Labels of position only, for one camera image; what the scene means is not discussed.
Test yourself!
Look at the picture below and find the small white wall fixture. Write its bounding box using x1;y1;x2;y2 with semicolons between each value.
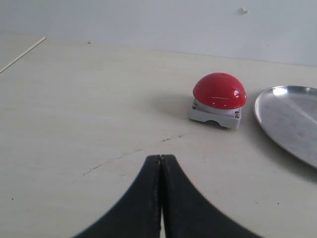
240;7;249;14

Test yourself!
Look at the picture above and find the round steel plate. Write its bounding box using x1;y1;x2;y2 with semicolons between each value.
254;85;317;168

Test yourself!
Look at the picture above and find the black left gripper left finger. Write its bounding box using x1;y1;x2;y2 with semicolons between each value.
76;155;161;238

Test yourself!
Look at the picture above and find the red dome push button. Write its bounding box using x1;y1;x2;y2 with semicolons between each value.
189;72;246;129

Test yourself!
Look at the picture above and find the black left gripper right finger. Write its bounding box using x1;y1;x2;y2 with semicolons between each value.
160;155;259;238

